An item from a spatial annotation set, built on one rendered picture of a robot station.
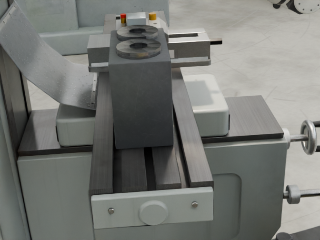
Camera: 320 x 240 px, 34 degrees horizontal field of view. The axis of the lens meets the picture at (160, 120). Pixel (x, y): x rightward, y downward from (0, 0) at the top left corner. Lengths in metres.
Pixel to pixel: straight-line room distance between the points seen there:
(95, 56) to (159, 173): 0.58
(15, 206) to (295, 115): 2.17
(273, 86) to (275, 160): 2.20
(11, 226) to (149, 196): 0.74
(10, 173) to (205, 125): 0.57
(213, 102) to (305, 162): 1.41
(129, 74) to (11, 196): 0.69
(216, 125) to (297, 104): 2.04
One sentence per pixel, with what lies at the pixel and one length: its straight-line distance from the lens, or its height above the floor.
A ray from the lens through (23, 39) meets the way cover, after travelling 1.55.
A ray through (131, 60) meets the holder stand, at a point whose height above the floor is 1.13.
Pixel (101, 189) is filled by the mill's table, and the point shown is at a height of 0.94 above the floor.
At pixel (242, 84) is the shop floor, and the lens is 3.76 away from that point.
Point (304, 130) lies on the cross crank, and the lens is 1.78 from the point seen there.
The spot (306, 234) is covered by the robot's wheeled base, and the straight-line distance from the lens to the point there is 1.42.
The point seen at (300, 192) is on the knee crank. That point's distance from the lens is 1.67.
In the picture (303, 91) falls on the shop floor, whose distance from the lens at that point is 3.69.
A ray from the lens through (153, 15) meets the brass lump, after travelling 1.53.
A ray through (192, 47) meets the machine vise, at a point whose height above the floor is 0.99.
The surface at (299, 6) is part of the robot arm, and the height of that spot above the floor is 1.11.
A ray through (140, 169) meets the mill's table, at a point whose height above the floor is 0.94.
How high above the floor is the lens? 1.47
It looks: 27 degrees down
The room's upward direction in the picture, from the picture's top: 3 degrees counter-clockwise
